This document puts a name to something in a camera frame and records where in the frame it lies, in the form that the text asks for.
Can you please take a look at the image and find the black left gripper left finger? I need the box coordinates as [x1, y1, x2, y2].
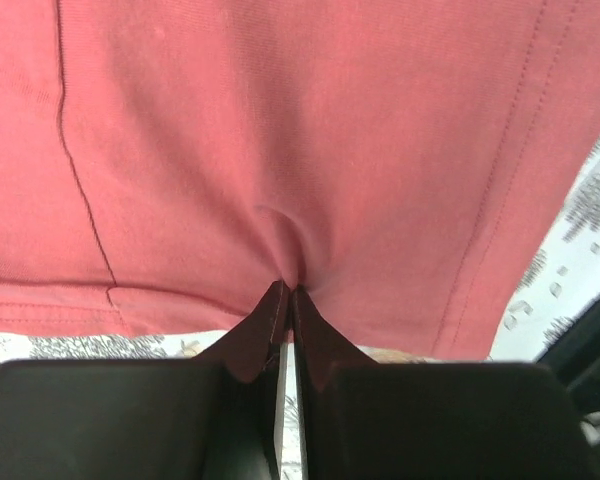
[0, 281, 285, 479]

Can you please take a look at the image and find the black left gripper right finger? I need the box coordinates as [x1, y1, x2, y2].
[292, 289, 600, 479]

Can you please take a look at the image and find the salmon pink t shirt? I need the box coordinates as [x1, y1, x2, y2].
[0, 1, 600, 360]

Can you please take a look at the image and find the floral patterned table mat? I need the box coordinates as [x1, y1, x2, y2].
[0, 97, 600, 480]

